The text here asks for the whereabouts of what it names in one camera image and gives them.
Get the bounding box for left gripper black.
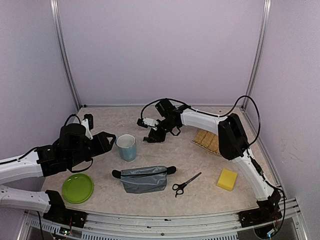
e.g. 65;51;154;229
68;131;116;167

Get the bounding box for grey zipper pouch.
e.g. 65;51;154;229
111;165;177;194

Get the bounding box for black handled scissors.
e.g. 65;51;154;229
172;172;202;197

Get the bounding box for black clipper comb guard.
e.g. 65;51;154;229
143;136;150;142

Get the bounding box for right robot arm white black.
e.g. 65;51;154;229
137;98;281;222

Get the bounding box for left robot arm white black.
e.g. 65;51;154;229
0;122;116;223

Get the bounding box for light blue cup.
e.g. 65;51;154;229
115;134;137;162

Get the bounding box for woven bamboo tray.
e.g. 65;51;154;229
192;129;221;156

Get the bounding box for green plastic plate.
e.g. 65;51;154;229
62;173;94;204

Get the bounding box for yellow sponge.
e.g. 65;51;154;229
216;168;238;192

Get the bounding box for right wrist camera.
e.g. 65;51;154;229
137;117;159;128

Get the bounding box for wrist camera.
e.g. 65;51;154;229
137;117;159;128
80;114;94;140

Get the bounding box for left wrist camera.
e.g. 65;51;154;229
80;114;94;140

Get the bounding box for aluminium front rail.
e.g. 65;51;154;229
17;197;311;240

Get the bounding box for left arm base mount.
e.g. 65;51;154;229
43;208;88;229

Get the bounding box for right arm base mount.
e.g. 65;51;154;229
238;208;283;228

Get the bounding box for left aluminium corner post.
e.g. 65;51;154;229
50;0;82;111

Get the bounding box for aluminium corner post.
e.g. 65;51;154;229
50;0;82;111
245;0;272;97

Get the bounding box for right aluminium corner post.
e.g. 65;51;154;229
245;0;272;97

